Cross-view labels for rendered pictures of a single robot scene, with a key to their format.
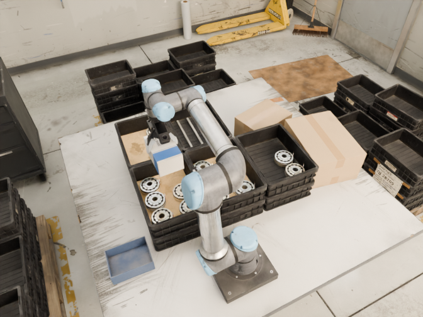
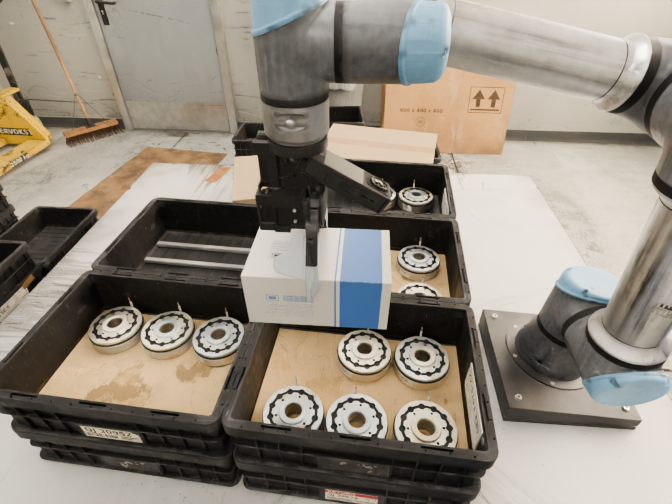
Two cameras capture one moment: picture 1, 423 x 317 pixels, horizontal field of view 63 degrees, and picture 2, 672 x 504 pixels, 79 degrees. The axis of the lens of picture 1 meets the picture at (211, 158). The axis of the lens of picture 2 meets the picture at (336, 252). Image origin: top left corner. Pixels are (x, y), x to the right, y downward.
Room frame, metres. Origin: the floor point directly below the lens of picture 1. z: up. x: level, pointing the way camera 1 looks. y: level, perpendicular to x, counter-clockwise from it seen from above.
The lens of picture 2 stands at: (0.92, 0.61, 1.50)
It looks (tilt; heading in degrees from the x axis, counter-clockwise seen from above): 38 degrees down; 299
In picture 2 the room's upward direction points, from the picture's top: straight up
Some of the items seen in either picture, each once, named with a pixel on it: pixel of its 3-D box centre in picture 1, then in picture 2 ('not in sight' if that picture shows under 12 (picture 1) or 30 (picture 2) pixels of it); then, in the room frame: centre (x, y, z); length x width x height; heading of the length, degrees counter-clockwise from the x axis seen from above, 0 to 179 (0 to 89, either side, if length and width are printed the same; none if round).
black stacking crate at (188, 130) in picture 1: (196, 130); (209, 255); (1.57, 0.08, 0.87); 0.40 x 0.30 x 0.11; 21
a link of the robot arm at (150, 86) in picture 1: (152, 94); (294, 41); (1.18, 0.23, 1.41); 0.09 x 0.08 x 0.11; 26
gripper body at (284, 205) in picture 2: (157, 122); (294, 180); (1.19, 0.24, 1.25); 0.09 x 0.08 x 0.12; 25
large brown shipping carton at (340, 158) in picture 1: (320, 148); (375, 170); (1.45, -0.65, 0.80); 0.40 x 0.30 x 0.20; 14
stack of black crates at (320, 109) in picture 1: (323, 121); not in sight; (2.34, -1.00, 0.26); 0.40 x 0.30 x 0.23; 25
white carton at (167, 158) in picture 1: (163, 152); (320, 275); (1.16, 0.23, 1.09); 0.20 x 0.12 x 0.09; 25
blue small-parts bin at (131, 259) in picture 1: (129, 259); not in sight; (0.80, 0.40, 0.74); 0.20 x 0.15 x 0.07; 112
